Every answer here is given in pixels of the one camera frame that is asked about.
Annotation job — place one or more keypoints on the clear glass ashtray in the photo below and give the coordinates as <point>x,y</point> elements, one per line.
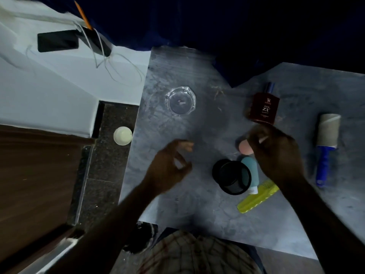
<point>180,101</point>

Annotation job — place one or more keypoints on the black flat case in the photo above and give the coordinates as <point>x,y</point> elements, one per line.
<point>98,42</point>

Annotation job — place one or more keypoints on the person's right forearm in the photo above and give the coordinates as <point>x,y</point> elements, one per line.
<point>322,225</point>

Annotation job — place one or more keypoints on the teal squeeze tube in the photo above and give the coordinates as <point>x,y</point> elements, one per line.
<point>253,174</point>

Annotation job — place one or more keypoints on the dark blue curtain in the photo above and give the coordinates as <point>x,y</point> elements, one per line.
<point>228,25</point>

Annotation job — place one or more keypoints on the plaid shirt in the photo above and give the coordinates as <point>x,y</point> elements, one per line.
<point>196,253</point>

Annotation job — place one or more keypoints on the person's left forearm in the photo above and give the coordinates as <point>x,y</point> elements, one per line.
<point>114,225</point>

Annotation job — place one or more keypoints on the black shoe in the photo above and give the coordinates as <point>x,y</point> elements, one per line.
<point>142,236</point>

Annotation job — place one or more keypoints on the brown wooden panel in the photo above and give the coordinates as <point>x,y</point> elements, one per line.
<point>37,182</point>

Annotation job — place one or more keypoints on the person's left hand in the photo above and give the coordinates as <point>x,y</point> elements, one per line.
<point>164,171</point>

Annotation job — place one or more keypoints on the black mesh cup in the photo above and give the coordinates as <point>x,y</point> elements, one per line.
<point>231,176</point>

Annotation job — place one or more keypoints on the pink makeup sponge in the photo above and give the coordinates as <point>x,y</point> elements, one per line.
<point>244,148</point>

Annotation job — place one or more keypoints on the orange pencil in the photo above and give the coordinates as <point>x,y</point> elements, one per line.
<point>83,14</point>

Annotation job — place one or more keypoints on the person's right hand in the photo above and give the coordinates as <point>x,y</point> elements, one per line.
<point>279,156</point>

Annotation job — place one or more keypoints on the brown perfume bottle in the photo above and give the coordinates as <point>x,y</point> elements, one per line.
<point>263,108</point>

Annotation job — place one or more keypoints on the yellow plastic comb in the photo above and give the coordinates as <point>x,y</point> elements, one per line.
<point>256,198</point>

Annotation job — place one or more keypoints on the black smartphone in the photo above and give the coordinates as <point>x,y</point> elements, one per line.
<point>58,40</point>

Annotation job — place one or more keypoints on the white bed sheet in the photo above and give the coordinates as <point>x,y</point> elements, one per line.
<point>51,88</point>

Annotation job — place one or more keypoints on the person's left thumb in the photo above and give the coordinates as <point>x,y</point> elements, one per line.
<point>186,169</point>

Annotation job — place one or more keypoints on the white metal bar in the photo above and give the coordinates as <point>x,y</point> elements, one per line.
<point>48,258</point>

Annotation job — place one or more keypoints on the person's right fingers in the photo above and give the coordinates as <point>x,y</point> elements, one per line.
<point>256,135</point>

